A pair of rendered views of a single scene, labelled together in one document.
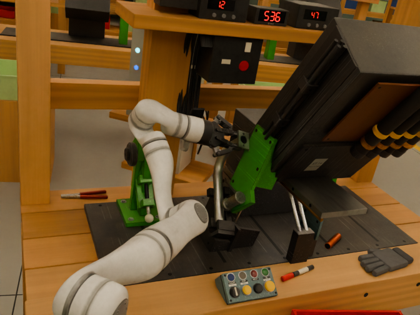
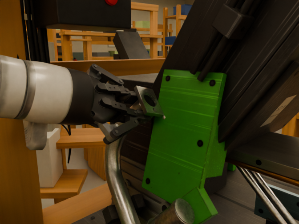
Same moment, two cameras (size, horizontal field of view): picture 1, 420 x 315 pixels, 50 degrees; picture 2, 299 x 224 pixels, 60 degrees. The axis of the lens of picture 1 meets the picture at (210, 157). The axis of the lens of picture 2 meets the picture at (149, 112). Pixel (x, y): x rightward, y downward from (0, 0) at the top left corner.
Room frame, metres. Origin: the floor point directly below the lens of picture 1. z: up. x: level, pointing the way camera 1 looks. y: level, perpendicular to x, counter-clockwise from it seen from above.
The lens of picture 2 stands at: (0.88, 0.03, 1.30)
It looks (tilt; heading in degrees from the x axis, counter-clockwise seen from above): 13 degrees down; 343
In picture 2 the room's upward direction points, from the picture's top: straight up
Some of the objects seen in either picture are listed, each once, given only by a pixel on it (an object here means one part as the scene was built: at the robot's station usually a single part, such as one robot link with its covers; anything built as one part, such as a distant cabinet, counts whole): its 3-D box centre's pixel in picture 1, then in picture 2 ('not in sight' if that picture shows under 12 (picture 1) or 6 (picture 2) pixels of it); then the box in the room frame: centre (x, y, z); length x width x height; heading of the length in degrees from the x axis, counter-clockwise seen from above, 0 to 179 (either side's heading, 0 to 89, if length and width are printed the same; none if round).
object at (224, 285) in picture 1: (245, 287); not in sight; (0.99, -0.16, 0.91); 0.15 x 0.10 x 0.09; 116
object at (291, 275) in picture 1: (297, 272); not in sight; (1.10, -0.31, 0.91); 0.13 x 0.02 x 0.02; 130
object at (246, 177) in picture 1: (261, 162); (191, 132); (1.26, -0.16, 1.17); 0.13 x 0.12 x 0.20; 116
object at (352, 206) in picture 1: (305, 182); (253, 146); (1.29, -0.31, 1.11); 0.39 x 0.16 x 0.03; 26
